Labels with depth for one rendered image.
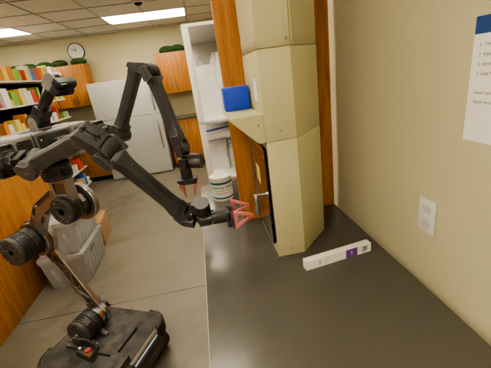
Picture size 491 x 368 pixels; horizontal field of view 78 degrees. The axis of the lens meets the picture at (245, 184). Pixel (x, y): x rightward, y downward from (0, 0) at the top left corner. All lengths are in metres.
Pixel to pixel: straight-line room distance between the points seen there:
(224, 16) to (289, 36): 0.42
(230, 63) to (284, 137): 0.47
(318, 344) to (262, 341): 0.15
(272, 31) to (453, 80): 0.52
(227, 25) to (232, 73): 0.18
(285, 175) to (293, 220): 0.19
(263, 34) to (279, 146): 0.36
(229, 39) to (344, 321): 1.14
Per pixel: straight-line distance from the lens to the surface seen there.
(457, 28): 0.96
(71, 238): 3.11
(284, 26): 1.08
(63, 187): 1.70
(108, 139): 1.07
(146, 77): 1.51
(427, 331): 1.03
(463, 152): 0.95
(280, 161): 1.10
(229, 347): 0.97
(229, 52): 1.40
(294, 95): 1.07
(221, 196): 1.82
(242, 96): 1.25
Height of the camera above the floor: 1.65
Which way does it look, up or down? 20 degrees down
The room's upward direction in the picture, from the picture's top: 8 degrees counter-clockwise
